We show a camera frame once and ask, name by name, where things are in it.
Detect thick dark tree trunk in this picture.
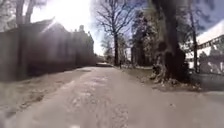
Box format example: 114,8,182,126
149,0,191,84

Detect dirt verge with leaves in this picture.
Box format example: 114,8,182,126
0,67,93,118

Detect evergreen tree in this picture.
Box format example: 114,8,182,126
130,11,158,68

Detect brick building with chimneys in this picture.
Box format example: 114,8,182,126
0,18,97,83

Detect white building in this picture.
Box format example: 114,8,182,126
181,20,224,75

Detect bare tree trunks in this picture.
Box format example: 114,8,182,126
13,0,38,26

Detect dark metal fence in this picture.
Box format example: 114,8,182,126
186,33,224,76

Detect vehicle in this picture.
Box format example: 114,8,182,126
96,62,114,68

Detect large bare tree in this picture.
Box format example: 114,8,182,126
92,0,138,67

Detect thin bare tree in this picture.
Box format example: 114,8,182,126
186,0,201,74

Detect grey paved path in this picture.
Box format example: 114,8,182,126
2,65,224,128

